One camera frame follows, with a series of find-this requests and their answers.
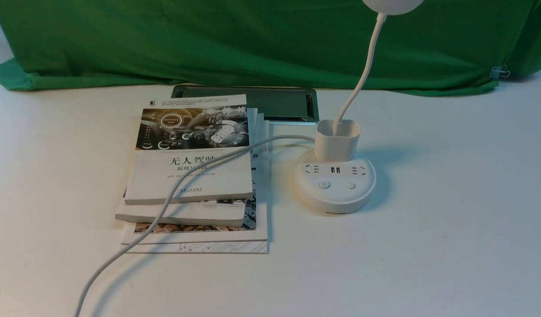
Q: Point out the white desk lamp with sockets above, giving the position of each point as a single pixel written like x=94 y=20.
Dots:
x=333 y=177

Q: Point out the bottom book with circuit pattern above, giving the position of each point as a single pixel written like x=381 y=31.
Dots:
x=250 y=235

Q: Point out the top book with car cover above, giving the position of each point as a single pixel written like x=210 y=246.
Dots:
x=200 y=145

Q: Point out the green backdrop cloth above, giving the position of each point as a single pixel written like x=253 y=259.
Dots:
x=442 y=48

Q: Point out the silver binder clip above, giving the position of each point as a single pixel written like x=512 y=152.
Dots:
x=498 y=72

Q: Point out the metal desk cable box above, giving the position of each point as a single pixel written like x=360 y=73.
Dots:
x=280 y=106

